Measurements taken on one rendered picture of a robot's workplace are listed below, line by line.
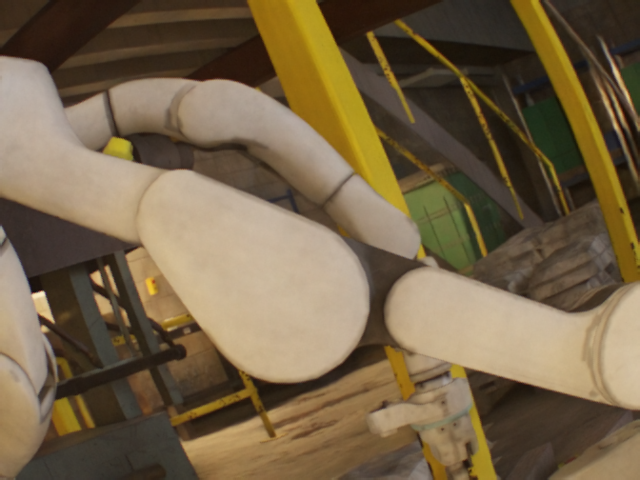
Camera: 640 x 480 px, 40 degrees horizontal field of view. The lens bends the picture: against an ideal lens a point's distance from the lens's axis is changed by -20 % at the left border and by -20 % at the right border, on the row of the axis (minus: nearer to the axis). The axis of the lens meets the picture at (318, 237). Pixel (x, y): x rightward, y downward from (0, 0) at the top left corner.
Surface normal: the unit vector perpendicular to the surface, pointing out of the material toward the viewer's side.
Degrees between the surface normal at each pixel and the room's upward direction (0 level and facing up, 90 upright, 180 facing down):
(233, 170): 90
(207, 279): 93
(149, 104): 99
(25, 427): 135
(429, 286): 83
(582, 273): 63
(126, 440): 90
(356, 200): 82
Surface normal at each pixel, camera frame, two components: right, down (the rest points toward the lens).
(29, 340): 0.95, 0.15
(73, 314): -0.54, 0.17
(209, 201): 0.17, -0.30
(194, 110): -0.07, -0.04
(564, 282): -0.57, -0.29
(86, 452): 0.76, -0.32
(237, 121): 0.25, 0.06
